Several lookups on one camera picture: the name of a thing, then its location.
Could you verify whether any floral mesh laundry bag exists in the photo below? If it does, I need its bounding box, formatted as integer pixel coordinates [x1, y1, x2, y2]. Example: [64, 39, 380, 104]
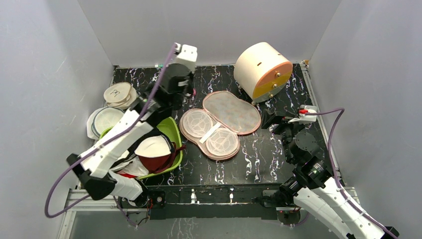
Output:
[179, 91, 261, 161]

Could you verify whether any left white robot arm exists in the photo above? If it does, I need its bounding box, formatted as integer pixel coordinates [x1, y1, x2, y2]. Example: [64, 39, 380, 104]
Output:
[67, 63, 194, 207]

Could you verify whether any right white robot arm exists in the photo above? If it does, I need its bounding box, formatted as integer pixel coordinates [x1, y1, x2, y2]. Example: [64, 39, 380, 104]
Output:
[254, 105, 400, 239]

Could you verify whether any white round mesh bag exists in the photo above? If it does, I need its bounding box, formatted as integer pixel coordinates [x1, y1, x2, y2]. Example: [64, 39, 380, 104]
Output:
[86, 107, 124, 140]

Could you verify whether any dark red bra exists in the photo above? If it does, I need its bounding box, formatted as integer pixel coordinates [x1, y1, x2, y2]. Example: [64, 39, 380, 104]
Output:
[118, 145, 186, 178]

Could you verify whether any green plastic basket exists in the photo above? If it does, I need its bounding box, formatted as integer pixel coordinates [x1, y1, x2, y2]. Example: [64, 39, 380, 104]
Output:
[110, 117, 184, 179]

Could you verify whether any cream cylindrical drum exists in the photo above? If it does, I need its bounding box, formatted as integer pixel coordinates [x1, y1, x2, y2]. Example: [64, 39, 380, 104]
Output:
[233, 42, 293, 103]

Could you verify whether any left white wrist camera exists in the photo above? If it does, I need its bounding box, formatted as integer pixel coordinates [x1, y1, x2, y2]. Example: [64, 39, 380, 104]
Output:
[174, 43, 198, 73]

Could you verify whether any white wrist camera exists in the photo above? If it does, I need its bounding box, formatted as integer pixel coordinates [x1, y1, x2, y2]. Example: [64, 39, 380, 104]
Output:
[288, 105, 318, 124]
[174, 43, 198, 73]

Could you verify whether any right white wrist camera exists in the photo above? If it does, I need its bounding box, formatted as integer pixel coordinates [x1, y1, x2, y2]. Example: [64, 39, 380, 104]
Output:
[288, 105, 318, 124]

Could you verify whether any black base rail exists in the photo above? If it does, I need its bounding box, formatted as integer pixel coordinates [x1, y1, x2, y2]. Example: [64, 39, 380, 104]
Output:
[112, 184, 307, 221]

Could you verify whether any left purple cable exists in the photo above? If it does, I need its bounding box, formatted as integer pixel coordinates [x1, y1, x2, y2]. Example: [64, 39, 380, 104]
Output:
[44, 42, 179, 228]

